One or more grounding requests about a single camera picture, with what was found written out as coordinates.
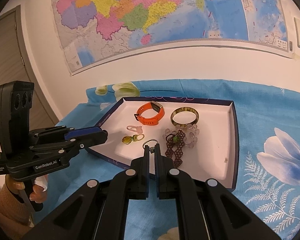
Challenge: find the green gem pendant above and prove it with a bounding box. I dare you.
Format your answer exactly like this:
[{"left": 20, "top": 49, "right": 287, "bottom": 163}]
[{"left": 122, "top": 134, "right": 145, "bottom": 145}]

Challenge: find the pale pink ring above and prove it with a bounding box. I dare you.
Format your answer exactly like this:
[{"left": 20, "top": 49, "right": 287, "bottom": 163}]
[{"left": 126, "top": 125, "right": 144, "bottom": 134}]

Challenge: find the silver key ring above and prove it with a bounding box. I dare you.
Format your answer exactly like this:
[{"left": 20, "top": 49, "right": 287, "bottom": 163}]
[{"left": 142, "top": 139, "right": 159, "bottom": 155}]

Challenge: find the orange smart watch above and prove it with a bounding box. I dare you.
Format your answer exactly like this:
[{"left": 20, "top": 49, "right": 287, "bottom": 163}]
[{"left": 134, "top": 101, "right": 165, "bottom": 126}]

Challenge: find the dark red beaded bracelet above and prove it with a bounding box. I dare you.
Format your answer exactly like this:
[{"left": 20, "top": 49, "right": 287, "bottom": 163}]
[{"left": 165, "top": 129, "right": 186, "bottom": 169}]

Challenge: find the clear crystal bead bracelet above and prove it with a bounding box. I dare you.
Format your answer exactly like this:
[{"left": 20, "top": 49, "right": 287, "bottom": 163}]
[{"left": 162, "top": 123, "right": 200, "bottom": 149}]

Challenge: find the tortoiseshell bangle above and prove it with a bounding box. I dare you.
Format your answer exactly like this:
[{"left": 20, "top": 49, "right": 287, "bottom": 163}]
[{"left": 170, "top": 106, "right": 199, "bottom": 127}]

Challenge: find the person's left hand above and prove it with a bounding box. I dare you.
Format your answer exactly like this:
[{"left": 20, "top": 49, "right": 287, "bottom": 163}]
[{"left": 5, "top": 174, "right": 47, "bottom": 203}]

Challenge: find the dark blue shallow box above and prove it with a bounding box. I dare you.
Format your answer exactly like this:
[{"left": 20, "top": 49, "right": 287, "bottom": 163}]
[{"left": 89, "top": 97, "right": 239, "bottom": 191}]

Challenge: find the brown wooden door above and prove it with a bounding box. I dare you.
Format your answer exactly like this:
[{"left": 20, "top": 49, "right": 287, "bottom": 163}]
[{"left": 0, "top": 6, "right": 59, "bottom": 130}]

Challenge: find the blue floral bedsheet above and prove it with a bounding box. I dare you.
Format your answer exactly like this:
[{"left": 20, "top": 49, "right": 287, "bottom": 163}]
[{"left": 34, "top": 79, "right": 300, "bottom": 239}]

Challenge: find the colourful wall map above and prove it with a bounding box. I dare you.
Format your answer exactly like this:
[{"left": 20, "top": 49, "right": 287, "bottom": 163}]
[{"left": 51, "top": 0, "right": 293, "bottom": 74}]

